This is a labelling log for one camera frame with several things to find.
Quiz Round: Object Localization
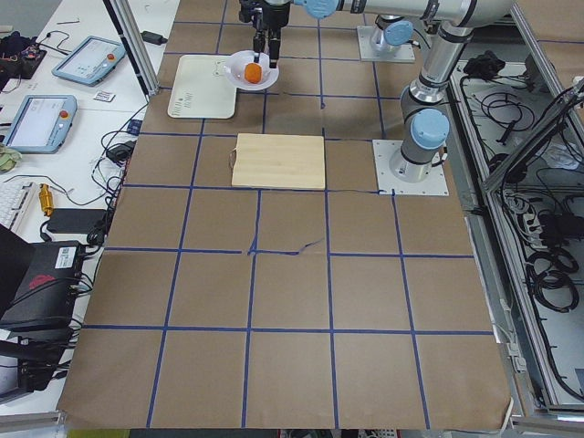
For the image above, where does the teach pendant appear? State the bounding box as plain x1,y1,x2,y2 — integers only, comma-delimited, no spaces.
52,36,126,86
5,95,78,154

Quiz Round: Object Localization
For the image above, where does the black computer box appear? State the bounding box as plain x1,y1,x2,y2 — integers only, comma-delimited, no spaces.
1,240,84,332

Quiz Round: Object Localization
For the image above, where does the near teach pendant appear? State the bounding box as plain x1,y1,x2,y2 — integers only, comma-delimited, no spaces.
5,95,78,154

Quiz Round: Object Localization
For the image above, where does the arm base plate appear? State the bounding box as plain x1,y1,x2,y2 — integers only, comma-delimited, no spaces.
372,140,449,196
357,26,415,64

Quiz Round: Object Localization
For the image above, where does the orange fruit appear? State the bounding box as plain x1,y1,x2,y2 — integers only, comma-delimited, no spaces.
244,62,263,84

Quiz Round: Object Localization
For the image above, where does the cream bear tray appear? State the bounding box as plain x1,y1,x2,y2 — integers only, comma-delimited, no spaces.
167,55,236,120

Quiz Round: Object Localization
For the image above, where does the far teach pendant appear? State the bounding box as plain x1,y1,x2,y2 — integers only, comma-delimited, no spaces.
52,36,126,86

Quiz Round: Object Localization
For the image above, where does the gold metal cylinder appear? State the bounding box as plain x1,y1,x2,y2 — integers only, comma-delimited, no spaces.
38,183,54,217

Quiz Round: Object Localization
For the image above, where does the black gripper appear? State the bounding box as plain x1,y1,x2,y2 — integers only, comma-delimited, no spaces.
239,0,290,68

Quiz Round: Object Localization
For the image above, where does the bamboo cutting board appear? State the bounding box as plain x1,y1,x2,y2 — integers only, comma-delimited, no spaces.
232,133,326,190

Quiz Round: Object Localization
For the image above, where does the black power adapter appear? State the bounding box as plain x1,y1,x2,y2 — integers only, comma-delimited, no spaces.
141,30,168,46

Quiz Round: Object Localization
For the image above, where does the white keyboard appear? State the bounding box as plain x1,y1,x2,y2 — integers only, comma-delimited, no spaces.
1,182,38,233

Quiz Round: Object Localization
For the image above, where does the white round plate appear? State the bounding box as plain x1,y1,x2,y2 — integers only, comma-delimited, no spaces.
224,50,279,91

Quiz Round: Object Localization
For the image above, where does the aluminium frame post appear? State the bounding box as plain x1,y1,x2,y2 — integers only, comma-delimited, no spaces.
102,0,160,98

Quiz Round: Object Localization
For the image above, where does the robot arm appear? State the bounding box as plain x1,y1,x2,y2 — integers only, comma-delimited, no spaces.
370,15,414,56
239,0,513,183

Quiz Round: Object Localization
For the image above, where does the black power brick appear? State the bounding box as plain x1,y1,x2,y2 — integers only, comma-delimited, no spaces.
47,208,106,234

